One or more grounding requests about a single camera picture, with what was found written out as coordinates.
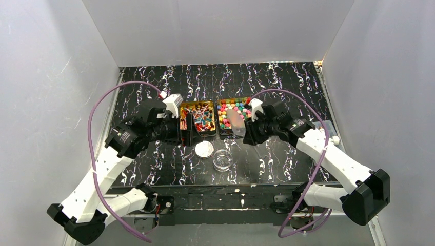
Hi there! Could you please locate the tin of lollipops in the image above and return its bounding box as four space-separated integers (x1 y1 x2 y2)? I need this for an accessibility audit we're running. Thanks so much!
180 101 217 137

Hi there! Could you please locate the clear plastic scoop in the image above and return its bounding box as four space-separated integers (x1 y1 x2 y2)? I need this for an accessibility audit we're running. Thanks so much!
226 109 246 137

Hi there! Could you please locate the clear round jar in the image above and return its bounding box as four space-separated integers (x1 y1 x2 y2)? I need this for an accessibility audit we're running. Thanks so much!
212 149 232 172

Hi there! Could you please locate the tin of star candies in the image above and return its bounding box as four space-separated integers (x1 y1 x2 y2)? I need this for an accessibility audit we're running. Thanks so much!
215 97 251 137

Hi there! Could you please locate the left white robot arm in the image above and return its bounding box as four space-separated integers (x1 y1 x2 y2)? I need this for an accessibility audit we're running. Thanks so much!
47 94 202 245

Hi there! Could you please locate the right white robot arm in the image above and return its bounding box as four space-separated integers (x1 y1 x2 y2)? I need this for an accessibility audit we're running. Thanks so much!
243 99 390 226

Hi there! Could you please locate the round white jar lid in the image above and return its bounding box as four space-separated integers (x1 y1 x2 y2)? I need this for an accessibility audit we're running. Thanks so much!
194 141 214 158

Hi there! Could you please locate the clear plastic organizer box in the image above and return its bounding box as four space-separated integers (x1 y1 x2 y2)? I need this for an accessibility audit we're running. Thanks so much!
313 120 340 146

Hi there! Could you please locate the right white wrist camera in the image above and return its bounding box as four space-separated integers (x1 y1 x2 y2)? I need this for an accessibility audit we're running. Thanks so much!
247 98 264 122

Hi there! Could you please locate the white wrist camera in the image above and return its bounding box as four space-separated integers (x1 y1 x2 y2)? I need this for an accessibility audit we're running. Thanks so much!
247 98 264 122
159 91 183 118

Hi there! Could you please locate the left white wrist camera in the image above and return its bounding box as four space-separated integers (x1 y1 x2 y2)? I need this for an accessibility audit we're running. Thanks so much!
159 91 183 118

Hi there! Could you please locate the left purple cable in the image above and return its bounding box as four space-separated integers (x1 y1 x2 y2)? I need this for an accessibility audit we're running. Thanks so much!
87 80 164 244

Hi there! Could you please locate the purple cable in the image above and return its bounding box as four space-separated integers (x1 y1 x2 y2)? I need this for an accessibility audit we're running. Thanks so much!
87 80 164 244
249 89 332 238

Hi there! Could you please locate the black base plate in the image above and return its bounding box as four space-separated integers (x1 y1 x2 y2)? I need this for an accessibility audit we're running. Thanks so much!
154 183 299 226

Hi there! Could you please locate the aluminium frame rail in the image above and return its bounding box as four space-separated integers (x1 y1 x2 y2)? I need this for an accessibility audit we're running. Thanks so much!
69 192 379 218

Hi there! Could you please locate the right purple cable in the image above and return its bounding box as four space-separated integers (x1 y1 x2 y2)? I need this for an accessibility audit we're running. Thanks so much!
249 89 332 238

